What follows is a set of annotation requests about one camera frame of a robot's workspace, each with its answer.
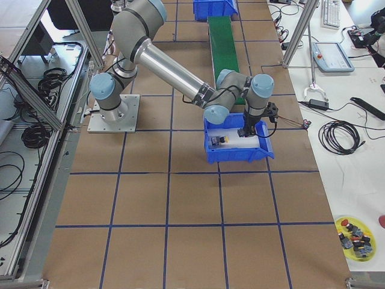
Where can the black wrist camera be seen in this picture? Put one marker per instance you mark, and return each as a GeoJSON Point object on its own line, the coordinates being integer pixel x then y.
{"type": "Point", "coordinates": [272, 111]}

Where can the aluminium frame post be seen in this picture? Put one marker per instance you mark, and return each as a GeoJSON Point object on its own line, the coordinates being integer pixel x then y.
{"type": "Point", "coordinates": [299, 30]}

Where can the blue bin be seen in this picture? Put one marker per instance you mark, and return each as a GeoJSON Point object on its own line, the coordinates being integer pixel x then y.
{"type": "Point", "coordinates": [235, 120]}
{"type": "Point", "coordinates": [203, 9]}

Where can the yellow push button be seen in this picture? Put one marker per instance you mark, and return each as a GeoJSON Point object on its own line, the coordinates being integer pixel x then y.
{"type": "Point", "coordinates": [219, 140]}

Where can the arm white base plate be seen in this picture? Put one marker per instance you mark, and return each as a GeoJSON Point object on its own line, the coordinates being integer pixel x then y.
{"type": "Point", "coordinates": [122, 119]}

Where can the black power adapter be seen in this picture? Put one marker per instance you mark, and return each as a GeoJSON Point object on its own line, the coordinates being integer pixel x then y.
{"type": "Point", "coordinates": [319, 105]}

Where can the yellow plate of spare buttons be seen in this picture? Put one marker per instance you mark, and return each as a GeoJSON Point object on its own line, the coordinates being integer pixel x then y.
{"type": "Point", "coordinates": [357, 240]}

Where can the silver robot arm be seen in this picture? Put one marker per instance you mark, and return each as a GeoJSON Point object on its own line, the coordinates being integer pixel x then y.
{"type": "Point", "coordinates": [134, 29]}

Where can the white foam pad right bin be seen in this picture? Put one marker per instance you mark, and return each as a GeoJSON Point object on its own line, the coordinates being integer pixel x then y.
{"type": "Point", "coordinates": [234, 140]}

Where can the blue bin left side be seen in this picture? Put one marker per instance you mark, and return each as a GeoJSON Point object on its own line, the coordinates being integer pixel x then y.
{"type": "Point", "coordinates": [203, 9]}

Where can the green conveyor belt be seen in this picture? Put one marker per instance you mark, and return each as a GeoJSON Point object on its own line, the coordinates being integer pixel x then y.
{"type": "Point", "coordinates": [222, 45]}

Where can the blue bin right side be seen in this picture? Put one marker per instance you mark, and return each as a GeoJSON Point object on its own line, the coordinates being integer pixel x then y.
{"type": "Point", "coordinates": [235, 120]}

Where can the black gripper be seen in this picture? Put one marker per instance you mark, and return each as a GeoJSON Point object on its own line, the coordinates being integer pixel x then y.
{"type": "Point", "coordinates": [249, 122]}

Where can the white keyboard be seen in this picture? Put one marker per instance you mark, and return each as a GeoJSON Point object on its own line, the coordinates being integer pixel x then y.
{"type": "Point", "coordinates": [330, 14]}

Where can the teach pendant tablet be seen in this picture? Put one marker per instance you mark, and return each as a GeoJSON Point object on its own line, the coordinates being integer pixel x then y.
{"type": "Point", "coordinates": [330, 57]}

